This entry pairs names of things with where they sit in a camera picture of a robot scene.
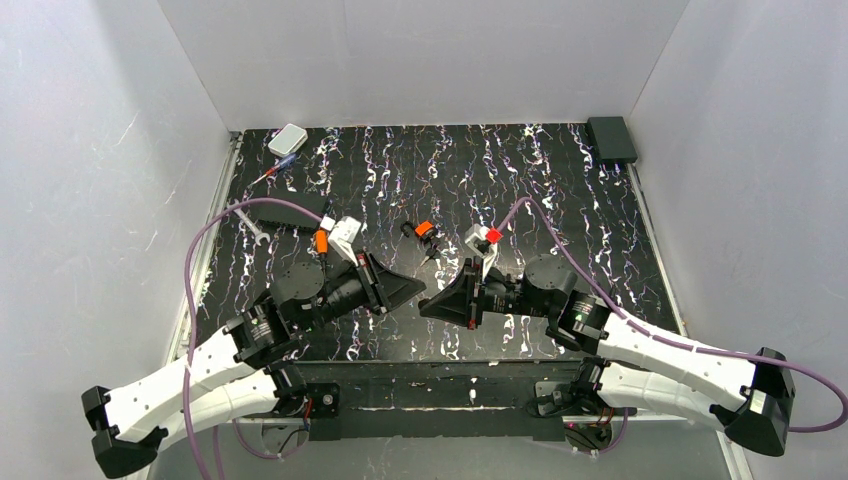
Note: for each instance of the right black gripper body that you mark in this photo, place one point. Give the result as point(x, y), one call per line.
point(474, 296)

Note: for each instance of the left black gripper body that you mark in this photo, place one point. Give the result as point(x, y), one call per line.
point(374, 283)

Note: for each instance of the orange black padlock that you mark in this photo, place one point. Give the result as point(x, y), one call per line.
point(423, 231)

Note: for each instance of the black keys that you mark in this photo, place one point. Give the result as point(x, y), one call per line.
point(432, 251)

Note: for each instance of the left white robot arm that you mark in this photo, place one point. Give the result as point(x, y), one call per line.
point(236, 371)

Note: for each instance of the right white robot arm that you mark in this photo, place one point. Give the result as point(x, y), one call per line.
point(632, 364)

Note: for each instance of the black flat box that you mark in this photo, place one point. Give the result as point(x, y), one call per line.
point(277, 215)

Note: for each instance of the black front base bar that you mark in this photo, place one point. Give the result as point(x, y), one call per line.
point(337, 400)

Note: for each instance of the silver wrench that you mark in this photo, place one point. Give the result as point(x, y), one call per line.
point(260, 237)

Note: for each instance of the red blue screwdriver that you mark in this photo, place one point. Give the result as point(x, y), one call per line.
point(281, 164)

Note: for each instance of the white rounded box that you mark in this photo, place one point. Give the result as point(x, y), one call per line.
point(287, 140)

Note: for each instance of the black box in corner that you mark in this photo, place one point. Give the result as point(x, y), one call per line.
point(611, 140)

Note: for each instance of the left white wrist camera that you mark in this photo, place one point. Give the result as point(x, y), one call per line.
point(341, 235)

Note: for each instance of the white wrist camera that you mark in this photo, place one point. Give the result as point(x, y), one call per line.
point(483, 241)
point(341, 235)

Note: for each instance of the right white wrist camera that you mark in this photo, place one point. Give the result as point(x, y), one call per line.
point(483, 241)

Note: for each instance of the orange handled screwdriver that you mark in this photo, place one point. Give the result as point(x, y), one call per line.
point(321, 246)

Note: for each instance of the left aluminium rail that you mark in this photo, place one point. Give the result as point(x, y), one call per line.
point(166, 313)

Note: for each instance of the aluminium rail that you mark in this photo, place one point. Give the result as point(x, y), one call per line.
point(735, 460)
point(166, 313)

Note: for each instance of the right aluminium rail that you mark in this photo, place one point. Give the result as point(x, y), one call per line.
point(735, 460)

